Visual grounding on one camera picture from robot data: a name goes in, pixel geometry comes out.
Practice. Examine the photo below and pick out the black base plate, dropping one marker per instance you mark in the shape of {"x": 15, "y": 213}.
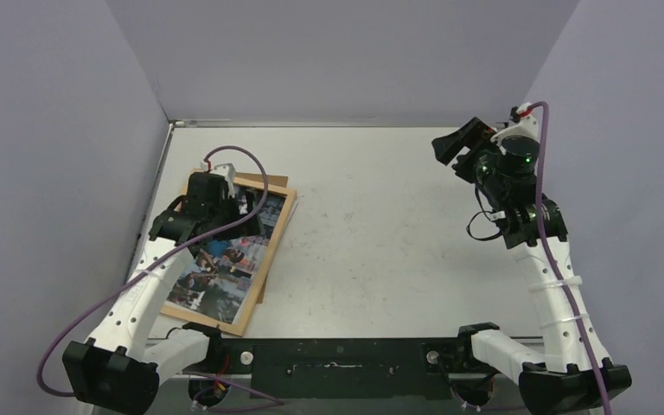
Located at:
{"x": 362, "y": 368}

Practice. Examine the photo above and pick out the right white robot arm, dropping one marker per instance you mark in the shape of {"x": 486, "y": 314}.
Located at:
{"x": 574, "y": 372}

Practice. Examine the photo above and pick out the wooden picture frame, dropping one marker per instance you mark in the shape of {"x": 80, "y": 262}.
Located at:
{"x": 277, "y": 185}

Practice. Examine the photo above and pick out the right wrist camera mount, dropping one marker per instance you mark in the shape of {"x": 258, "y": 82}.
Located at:
{"x": 523, "y": 123}

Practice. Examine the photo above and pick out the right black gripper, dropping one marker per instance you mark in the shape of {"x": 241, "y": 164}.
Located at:
{"x": 469, "y": 157}

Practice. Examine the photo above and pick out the colour photo print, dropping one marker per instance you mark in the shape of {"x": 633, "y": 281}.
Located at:
{"x": 218, "y": 281}

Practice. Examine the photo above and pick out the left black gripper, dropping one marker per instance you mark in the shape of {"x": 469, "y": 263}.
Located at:
{"x": 250, "y": 227}

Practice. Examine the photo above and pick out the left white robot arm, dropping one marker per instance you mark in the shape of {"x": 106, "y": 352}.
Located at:
{"x": 114, "y": 368}

